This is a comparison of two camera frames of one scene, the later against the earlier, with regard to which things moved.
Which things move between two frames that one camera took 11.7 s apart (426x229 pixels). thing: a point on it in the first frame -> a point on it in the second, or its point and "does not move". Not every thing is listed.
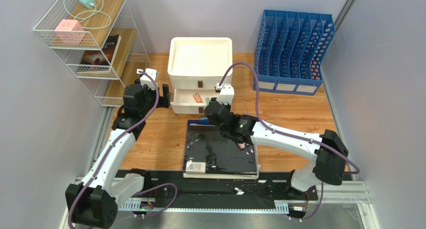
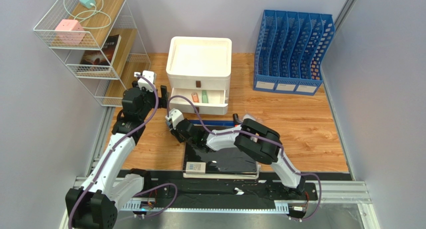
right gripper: [211, 108] -> [175, 132]
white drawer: [184, 102] does not move
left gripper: [164, 101] does not move
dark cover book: [106, 55] does not move
